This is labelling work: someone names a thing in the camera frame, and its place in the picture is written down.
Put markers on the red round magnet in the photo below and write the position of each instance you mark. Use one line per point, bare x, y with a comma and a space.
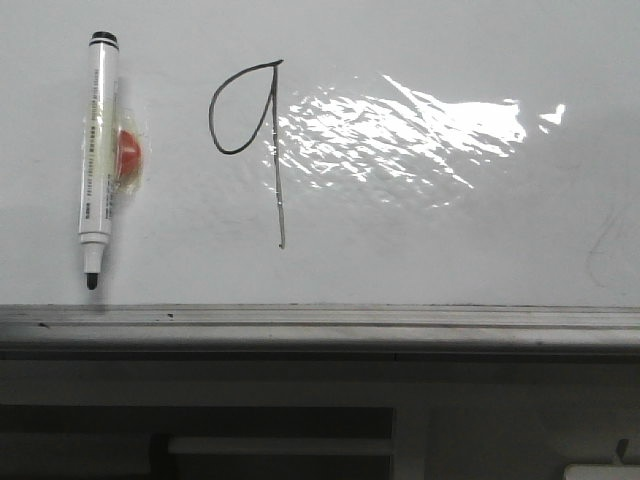
129, 155

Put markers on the white whiteboard marker pen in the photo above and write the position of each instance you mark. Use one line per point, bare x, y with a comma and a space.
99, 154

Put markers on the white whiteboard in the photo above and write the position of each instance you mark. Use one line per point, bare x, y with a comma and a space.
393, 152

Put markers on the grey aluminium marker tray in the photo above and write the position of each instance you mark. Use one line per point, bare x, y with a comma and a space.
321, 329

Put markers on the white box at bottom right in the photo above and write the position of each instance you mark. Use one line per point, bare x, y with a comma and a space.
601, 472

